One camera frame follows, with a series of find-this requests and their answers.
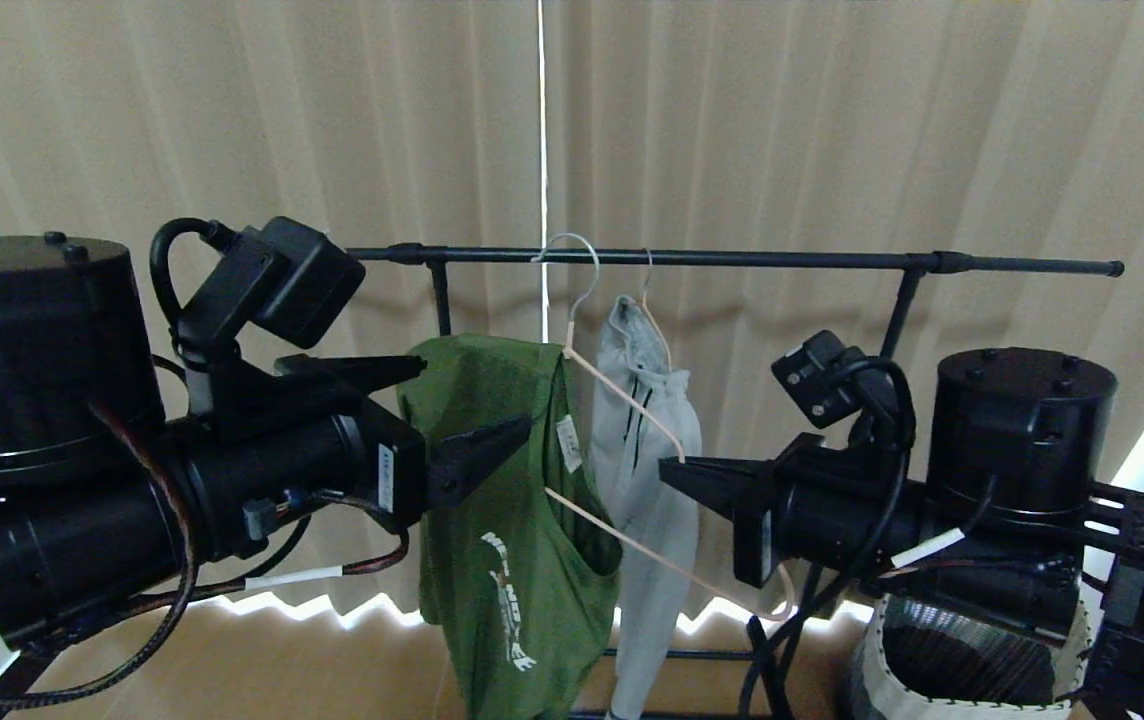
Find white laundry basket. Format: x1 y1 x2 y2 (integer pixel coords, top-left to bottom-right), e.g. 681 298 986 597
844 592 1095 720

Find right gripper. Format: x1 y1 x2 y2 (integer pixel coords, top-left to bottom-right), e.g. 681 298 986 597
732 435 1084 633

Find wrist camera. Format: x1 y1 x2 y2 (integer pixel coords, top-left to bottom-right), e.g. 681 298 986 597
771 330 919 453
175 216 367 441

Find green garment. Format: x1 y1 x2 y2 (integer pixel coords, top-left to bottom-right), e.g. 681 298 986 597
396 335 624 720

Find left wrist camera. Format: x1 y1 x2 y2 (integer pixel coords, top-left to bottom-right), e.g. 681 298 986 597
175 216 367 441

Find beige curtain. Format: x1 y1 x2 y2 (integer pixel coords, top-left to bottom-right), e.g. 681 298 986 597
0 0 1144 631

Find pale grey shorts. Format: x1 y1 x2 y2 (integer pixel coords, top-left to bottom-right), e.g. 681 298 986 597
587 295 703 720

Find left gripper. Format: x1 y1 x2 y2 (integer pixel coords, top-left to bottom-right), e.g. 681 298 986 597
0 355 429 652

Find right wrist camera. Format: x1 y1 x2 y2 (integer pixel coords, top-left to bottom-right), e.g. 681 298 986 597
771 330 919 453

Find black clothes rack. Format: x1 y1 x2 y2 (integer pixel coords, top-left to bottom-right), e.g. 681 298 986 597
347 244 1125 720

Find pink clothes hanger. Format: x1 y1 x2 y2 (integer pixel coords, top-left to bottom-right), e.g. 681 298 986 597
531 233 799 623
638 248 675 373

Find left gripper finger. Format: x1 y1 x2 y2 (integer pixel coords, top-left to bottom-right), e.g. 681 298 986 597
428 414 534 502

